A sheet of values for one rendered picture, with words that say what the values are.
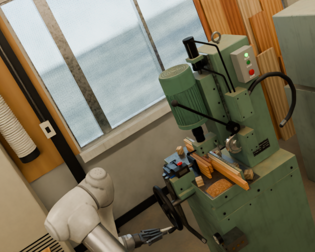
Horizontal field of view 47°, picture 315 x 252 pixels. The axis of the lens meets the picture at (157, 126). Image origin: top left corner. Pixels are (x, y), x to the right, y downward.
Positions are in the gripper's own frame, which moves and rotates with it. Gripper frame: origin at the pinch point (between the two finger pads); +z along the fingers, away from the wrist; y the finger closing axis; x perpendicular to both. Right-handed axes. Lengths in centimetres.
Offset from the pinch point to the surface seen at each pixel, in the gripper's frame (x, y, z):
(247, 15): -108, 122, 147
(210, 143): -46, 1, 30
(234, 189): -28.3, -22.4, 29.6
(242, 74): -85, -13, 41
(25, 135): -36, 112, -61
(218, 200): -24.6, -22.3, 20.0
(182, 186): -24.5, 0.8, 11.8
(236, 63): -90, -10, 39
